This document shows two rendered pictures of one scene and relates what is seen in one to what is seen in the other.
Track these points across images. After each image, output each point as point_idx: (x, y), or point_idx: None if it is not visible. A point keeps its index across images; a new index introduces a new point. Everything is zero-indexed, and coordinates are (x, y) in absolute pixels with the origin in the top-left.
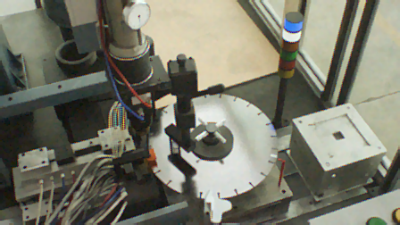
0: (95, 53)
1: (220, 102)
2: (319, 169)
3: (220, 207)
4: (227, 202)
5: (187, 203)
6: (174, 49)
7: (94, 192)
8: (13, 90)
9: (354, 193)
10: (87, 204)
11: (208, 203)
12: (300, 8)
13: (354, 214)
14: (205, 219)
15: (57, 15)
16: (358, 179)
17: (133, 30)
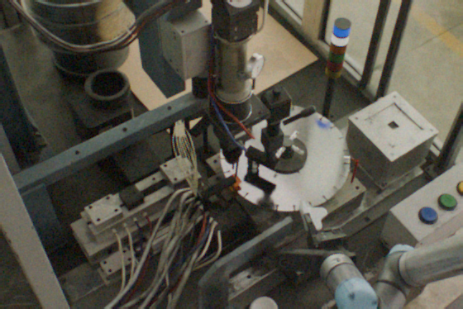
0: None
1: None
2: (384, 160)
3: (317, 215)
4: (322, 209)
5: (274, 218)
6: None
7: (186, 228)
8: (35, 138)
9: (413, 175)
10: (182, 242)
11: (307, 213)
12: (325, 0)
13: (426, 195)
14: (311, 228)
15: None
16: (415, 161)
17: (248, 78)
